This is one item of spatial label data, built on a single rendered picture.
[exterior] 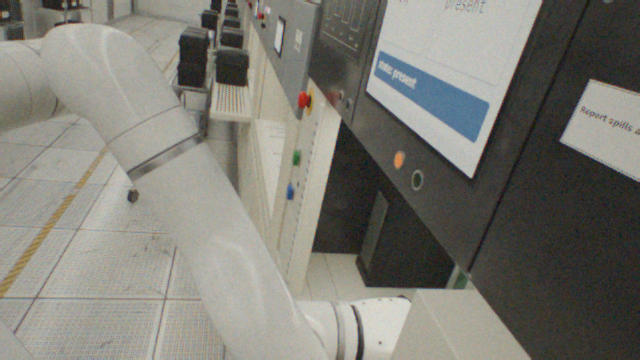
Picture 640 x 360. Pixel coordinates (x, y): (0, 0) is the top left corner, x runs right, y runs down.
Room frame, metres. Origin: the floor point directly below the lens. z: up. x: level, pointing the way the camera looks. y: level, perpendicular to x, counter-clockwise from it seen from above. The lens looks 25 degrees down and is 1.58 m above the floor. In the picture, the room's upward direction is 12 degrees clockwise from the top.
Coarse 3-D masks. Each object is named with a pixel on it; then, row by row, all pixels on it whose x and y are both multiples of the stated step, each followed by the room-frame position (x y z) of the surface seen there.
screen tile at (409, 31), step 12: (432, 0) 0.45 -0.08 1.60; (396, 12) 0.53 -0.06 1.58; (408, 12) 0.50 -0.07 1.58; (420, 12) 0.47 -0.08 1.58; (432, 12) 0.44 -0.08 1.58; (396, 24) 0.52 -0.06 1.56; (408, 24) 0.49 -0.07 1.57; (420, 24) 0.46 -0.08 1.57; (384, 36) 0.55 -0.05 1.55; (396, 36) 0.51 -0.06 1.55; (408, 36) 0.48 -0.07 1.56; (420, 36) 0.45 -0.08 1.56; (408, 48) 0.47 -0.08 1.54; (420, 48) 0.44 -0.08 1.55
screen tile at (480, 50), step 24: (504, 0) 0.33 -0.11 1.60; (528, 0) 0.31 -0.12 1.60; (456, 24) 0.39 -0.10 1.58; (480, 24) 0.35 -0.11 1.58; (504, 24) 0.32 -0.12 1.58; (432, 48) 0.42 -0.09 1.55; (456, 48) 0.38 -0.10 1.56; (480, 48) 0.34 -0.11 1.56; (504, 48) 0.31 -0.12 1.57; (480, 72) 0.33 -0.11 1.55
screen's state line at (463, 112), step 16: (384, 64) 0.53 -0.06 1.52; (400, 64) 0.48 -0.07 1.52; (384, 80) 0.51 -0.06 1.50; (400, 80) 0.47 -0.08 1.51; (416, 80) 0.43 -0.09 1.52; (432, 80) 0.40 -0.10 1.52; (416, 96) 0.42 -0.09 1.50; (432, 96) 0.39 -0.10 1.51; (448, 96) 0.36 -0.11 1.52; (464, 96) 0.34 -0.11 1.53; (432, 112) 0.38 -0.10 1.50; (448, 112) 0.36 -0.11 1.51; (464, 112) 0.33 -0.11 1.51; (480, 112) 0.31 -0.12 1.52; (464, 128) 0.33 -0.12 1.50; (480, 128) 0.31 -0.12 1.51
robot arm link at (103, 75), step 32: (64, 32) 0.39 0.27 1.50; (96, 32) 0.39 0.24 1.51; (64, 64) 0.37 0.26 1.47; (96, 64) 0.37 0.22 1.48; (128, 64) 0.38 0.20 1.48; (64, 96) 0.37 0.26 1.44; (96, 96) 0.36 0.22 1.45; (128, 96) 0.36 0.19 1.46; (160, 96) 0.38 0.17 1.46; (96, 128) 0.36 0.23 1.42; (128, 128) 0.35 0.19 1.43; (160, 128) 0.36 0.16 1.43; (192, 128) 0.40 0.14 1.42; (128, 160) 0.35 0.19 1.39
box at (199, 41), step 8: (184, 32) 4.24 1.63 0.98; (184, 40) 4.05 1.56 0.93; (192, 40) 4.07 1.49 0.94; (200, 40) 4.09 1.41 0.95; (184, 48) 4.06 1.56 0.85; (192, 48) 4.07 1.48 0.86; (200, 48) 4.09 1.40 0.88; (184, 56) 4.06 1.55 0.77; (192, 56) 4.08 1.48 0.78; (200, 56) 4.10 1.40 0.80
